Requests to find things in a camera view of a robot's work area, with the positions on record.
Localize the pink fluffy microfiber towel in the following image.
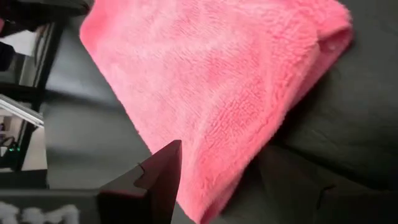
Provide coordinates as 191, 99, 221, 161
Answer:
79, 0, 354, 224

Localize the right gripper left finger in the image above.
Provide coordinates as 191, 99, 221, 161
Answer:
98, 139, 183, 224

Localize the silver aluminium frame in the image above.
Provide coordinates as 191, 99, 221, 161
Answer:
0, 94, 45, 128

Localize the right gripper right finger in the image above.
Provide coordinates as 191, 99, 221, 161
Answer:
222, 146, 343, 224

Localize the black frame post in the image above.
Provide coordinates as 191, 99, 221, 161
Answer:
15, 21, 67, 172

